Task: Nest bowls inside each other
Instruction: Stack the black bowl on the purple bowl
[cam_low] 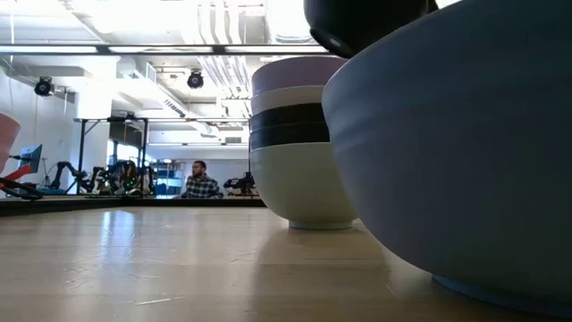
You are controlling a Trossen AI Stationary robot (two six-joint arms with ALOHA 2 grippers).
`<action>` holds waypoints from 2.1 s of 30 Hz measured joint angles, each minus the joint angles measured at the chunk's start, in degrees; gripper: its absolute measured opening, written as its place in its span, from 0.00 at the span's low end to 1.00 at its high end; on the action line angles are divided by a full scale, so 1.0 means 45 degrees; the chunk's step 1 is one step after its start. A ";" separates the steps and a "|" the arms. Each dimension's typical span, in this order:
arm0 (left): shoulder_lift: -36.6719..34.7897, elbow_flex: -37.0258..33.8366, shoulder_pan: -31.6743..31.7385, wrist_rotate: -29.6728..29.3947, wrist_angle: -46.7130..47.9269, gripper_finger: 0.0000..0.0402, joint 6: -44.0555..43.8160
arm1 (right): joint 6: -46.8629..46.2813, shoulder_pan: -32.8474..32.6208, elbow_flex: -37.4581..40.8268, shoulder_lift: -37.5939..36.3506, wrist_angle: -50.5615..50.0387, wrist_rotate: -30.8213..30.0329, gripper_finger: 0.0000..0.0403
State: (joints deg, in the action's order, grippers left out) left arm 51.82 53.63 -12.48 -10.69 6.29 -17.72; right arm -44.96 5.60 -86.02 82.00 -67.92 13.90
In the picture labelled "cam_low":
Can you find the dark hanging panel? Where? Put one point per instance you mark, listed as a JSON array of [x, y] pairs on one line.
[[125, 134]]

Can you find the black background station frame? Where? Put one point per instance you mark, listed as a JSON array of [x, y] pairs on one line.
[[81, 152]]

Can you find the blue storage shelf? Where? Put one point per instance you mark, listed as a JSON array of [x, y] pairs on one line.
[[167, 181]]

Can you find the person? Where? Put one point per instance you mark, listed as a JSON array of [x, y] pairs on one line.
[[201, 185]]

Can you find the background computer monitor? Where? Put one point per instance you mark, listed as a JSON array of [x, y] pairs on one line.
[[31, 156]]

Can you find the white bowl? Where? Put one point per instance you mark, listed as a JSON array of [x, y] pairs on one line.
[[286, 98]]

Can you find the black bowl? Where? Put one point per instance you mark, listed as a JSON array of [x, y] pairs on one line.
[[286, 117], [357, 22], [286, 138]]

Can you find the blue bowl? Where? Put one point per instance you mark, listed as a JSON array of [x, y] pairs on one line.
[[447, 156]]

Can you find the black ceiling spotlight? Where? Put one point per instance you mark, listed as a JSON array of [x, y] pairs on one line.
[[44, 86], [195, 79]]

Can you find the red object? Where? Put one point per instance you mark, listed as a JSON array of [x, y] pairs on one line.
[[20, 173]]

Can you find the black aluminium table frame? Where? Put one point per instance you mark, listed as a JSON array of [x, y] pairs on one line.
[[134, 203]]

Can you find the lavender bowl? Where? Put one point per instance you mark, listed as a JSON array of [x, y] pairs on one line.
[[290, 73]]

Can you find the pink bowl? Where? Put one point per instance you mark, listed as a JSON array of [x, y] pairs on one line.
[[6, 138]]

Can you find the light green bowl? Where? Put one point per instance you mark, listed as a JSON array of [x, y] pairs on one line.
[[299, 183]]

